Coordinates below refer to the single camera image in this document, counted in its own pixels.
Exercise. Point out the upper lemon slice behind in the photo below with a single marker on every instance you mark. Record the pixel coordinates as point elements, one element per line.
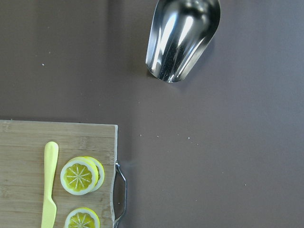
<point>101,172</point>

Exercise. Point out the lemon slice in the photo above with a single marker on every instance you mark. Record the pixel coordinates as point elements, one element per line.
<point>79,176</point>
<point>101,172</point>
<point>82,218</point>

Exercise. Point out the shiny steel scoop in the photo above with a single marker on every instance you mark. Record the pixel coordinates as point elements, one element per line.
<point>180,32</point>

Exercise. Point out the upper lemon slice front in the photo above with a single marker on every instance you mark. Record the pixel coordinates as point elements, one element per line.
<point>79,176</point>

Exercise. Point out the lower lemon slice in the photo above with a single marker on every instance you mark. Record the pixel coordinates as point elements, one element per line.
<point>82,218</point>

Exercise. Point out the bamboo cutting board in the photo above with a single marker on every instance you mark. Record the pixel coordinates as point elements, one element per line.
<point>22,171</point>

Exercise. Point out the yellow plastic knife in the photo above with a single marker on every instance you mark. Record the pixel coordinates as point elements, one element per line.
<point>50,163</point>

